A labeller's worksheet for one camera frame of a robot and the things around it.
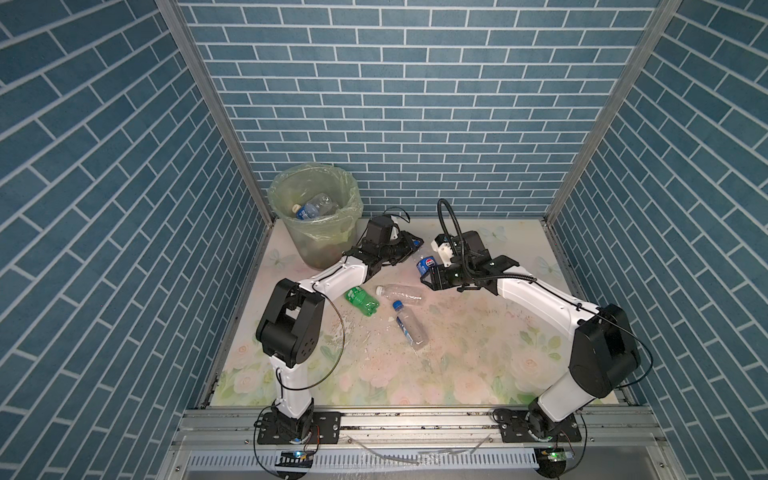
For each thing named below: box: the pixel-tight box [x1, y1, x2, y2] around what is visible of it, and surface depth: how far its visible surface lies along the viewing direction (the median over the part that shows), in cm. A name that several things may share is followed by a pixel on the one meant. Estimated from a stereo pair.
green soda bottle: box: [344, 286, 380, 317], surface depth 95 cm
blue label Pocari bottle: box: [292, 193, 338, 221], surface depth 98 cm
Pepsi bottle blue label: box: [416, 256, 437, 277], surface depth 86 cm
